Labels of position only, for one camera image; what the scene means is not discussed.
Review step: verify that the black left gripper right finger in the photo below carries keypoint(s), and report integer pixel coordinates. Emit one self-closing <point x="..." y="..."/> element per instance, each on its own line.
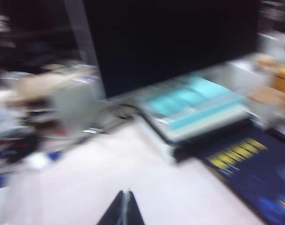
<point x="134" y="211"/>

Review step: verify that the plush toy with sunflower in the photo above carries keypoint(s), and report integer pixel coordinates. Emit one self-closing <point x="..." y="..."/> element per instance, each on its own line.
<point x="268" y="61"/>

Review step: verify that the yellow box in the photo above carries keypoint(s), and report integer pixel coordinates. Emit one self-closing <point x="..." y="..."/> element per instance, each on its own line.
<point x="283" y="80"/>

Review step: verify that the teal book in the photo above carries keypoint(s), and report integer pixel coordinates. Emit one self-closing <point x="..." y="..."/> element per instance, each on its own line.
<point x="179" y="100"/>

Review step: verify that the wooden round lid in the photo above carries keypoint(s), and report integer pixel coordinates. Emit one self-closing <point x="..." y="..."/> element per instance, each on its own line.
<point x="266" y="95"/>

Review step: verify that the white book with printed spine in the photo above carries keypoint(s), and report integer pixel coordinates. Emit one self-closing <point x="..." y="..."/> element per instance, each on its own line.
<point x="212" y="122"/>

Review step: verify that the thick book dark blue cover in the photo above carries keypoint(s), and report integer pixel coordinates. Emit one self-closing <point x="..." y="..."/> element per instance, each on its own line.
<point x="254" y="173"/>

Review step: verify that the black monitor with dark bezel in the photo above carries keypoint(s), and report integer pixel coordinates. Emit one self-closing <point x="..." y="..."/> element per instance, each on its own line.
<point x="39" y="44"/>

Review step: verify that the white adapter with blue plug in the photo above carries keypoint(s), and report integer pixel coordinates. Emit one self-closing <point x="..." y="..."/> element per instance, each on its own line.
<point x="39" y="160"/>

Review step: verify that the large black AOC monitor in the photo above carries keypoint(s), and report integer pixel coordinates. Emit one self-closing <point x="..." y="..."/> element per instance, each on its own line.
<point x="170" y="42"/>

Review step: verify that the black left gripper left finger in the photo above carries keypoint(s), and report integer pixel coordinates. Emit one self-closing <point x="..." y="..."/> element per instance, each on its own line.
<point x="114" y="211"/>

